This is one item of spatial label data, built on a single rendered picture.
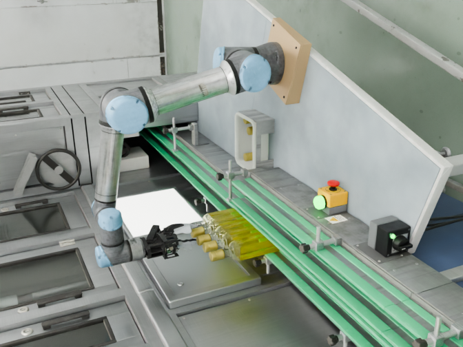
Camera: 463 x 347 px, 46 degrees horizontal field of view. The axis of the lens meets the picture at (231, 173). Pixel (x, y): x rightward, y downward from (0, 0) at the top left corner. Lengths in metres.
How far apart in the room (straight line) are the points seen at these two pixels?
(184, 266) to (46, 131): 1.06
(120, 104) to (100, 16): 3.88
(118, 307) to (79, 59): 3.84
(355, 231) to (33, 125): 1.62
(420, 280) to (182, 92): 0.86
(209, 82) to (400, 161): 0.62
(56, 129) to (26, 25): 2.75
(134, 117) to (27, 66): 3.86
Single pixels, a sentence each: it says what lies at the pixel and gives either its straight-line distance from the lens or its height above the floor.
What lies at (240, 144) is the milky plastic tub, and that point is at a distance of 2.27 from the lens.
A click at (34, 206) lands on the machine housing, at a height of 1.63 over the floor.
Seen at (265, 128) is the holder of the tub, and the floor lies 0.79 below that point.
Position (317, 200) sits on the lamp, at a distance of 1.75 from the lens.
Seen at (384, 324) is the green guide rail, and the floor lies 0.94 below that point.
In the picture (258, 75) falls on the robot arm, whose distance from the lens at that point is 1.75.
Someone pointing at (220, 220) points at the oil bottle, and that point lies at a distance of 1.99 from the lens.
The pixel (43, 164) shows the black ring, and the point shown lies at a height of 1.55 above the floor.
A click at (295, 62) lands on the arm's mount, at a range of 1.86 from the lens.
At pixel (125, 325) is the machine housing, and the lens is 1.84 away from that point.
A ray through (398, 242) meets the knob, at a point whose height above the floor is 0.81.
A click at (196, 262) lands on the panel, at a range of 2.04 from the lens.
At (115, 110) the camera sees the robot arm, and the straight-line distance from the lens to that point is 1.63.
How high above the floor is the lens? 1.76
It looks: 23 degrees down
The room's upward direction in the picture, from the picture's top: 100 degrees counter-clockwise
